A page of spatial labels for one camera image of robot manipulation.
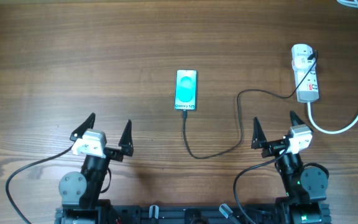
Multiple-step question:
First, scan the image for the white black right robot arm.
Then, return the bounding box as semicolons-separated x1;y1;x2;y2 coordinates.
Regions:
248;111;332;224

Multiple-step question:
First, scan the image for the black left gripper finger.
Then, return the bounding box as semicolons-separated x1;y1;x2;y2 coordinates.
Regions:
70;113;96;142
118;119;134;157

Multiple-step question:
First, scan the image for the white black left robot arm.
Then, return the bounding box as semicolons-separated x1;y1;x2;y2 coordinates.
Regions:
55;113;134;224

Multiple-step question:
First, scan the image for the black USB-C charging cable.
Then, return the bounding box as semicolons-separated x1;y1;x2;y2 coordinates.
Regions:
182;49;319;160

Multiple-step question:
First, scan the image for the white charger plug adapter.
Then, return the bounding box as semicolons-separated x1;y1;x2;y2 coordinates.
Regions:
292;54;316;72

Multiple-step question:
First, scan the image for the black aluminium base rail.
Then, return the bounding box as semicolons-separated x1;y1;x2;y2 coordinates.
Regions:
55;203;332;224

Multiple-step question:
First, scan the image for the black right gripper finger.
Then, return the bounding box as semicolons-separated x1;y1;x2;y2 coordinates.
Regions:
290;110;305;126
251;117;267;149

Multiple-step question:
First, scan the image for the cyan screen Galaxy smartphone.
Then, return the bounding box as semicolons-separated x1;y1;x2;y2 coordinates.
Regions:
174;70;198;111

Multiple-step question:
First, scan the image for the white power strip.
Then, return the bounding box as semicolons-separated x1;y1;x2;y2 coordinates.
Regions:
291;44;319;103

